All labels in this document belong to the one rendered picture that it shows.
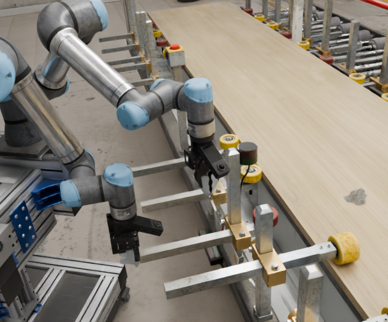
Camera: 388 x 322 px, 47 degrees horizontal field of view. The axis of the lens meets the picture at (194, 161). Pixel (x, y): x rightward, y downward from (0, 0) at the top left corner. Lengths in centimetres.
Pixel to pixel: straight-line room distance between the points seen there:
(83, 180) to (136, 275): 140
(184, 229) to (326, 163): 131
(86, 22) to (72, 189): 50
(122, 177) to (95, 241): 166
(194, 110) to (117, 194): 31
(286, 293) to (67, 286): 114
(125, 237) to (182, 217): 158
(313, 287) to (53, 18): 97
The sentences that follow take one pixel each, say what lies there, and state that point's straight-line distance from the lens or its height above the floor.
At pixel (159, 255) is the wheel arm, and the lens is 140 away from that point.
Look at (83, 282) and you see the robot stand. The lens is 229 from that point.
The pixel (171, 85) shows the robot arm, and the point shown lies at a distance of 123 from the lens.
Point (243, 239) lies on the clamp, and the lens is 140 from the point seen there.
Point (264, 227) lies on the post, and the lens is 115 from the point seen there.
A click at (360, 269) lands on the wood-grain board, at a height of 90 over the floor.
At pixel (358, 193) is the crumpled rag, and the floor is 92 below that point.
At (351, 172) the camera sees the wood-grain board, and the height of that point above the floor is 90.
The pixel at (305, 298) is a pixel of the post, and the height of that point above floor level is 108.
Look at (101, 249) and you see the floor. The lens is 276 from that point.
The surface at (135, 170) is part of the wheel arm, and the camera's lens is 180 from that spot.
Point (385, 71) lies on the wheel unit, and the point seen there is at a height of 93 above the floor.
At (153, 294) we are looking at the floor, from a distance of 243.
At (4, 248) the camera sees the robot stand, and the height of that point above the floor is 95.
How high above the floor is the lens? 181
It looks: 32 degrees down
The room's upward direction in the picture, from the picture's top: 5 degrees counter-clockwise
